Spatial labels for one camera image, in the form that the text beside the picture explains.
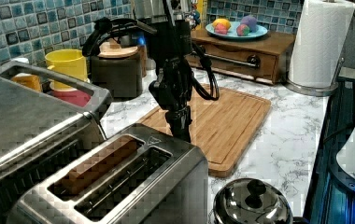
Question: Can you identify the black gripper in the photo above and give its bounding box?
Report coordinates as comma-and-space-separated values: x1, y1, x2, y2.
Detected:
149, 57, 192, 143

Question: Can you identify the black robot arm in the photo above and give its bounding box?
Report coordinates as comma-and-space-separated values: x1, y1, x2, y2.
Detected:
131, 0, 192, 142

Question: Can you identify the bread slice in toaster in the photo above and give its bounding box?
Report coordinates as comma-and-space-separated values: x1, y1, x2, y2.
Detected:
62, 136, 138, 194

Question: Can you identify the stainless steel toaster oven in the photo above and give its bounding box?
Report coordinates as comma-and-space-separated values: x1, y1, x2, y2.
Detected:
0, 62, 112, 224

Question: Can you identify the bamboo cutting board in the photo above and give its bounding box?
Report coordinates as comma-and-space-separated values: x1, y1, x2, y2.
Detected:
137, 84, 273, 178

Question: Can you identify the dark canister with wooden lid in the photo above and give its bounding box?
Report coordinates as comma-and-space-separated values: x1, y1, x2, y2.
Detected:
91, 42, 143, 99

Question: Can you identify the pink toy fruit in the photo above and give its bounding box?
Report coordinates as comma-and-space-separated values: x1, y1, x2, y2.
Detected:
214, 23, 228, 35

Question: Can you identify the light blue plate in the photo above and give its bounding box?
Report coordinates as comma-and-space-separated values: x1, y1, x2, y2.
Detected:
205, 21, 269, 41

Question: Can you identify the yellow toy fruit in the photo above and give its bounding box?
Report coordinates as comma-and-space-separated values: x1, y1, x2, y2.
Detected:
212, 18, 231, 30

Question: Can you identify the red green toy fruit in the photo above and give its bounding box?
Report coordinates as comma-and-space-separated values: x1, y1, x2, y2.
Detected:
236, 24, 250, 36

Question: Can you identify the steel pot lid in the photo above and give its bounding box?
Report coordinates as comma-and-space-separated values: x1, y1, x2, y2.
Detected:
213, 178, 293, 224

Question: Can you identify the red bowl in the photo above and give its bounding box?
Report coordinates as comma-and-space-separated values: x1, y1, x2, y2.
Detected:
50, 82, 91, 106

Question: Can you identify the purple toy fruit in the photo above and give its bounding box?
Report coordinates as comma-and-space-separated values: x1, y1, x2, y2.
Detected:
240, 15, 257, 32

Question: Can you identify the yellow mug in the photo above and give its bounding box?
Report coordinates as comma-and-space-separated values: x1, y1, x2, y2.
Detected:
45, 49, 88, 81

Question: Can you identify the steel paper towel holder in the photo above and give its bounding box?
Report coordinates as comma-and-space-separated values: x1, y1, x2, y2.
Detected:
283, 50, 345, 97

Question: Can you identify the orange container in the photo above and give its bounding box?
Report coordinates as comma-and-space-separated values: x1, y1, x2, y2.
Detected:
12, 74, 42, 91

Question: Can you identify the white paper towel roll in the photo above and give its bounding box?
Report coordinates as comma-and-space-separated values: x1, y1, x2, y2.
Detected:
288, 0, 355, 88

